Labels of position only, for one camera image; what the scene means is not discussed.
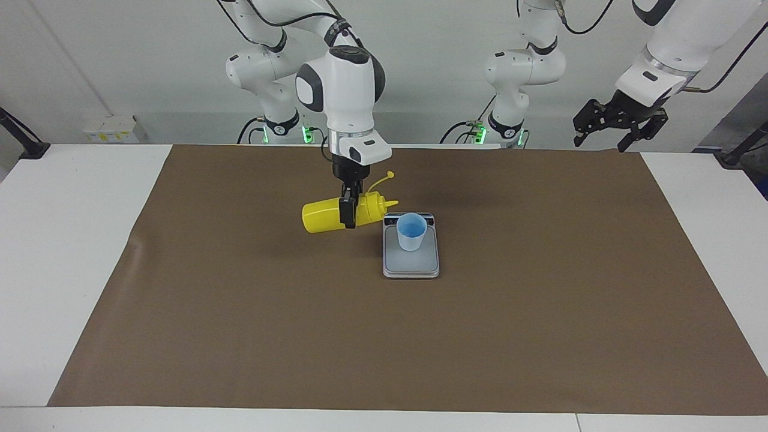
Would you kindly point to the light blue plastic cup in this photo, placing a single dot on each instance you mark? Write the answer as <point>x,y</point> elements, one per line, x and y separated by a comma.
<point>411,235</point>

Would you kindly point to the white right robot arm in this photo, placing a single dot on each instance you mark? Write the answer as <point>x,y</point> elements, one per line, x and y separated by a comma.
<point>348,90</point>

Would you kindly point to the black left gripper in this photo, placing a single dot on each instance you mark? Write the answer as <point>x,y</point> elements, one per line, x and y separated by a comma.
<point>633,108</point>

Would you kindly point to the yellow squeeze seasoning bottle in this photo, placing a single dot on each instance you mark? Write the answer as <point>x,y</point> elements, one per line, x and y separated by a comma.
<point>321,217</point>

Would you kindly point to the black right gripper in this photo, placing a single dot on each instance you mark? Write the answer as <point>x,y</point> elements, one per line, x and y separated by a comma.
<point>349,171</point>

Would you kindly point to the silver digital kitchen scale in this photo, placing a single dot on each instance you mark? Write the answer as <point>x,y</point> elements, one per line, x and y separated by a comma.
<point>411,264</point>

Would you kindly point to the black camera stand clamp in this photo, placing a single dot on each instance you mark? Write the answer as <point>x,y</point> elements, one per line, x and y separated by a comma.
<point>33,149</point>
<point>735,157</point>

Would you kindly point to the brown paper table mat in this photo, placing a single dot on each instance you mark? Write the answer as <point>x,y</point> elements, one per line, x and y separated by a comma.
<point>384,336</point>

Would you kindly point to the white wall socket strip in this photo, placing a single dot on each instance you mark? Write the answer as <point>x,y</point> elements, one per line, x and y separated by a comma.
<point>108,129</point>

